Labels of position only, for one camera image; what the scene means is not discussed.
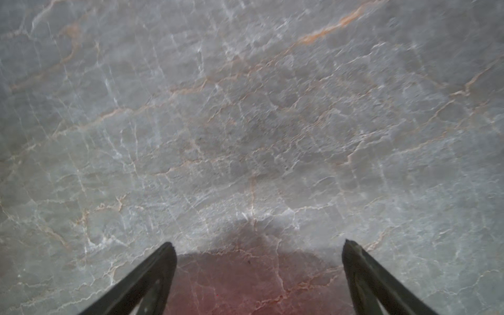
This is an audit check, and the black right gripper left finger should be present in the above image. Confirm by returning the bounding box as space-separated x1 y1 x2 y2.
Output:
82 242 177 314

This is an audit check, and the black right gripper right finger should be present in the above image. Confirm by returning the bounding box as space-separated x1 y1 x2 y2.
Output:
341 239 437 315

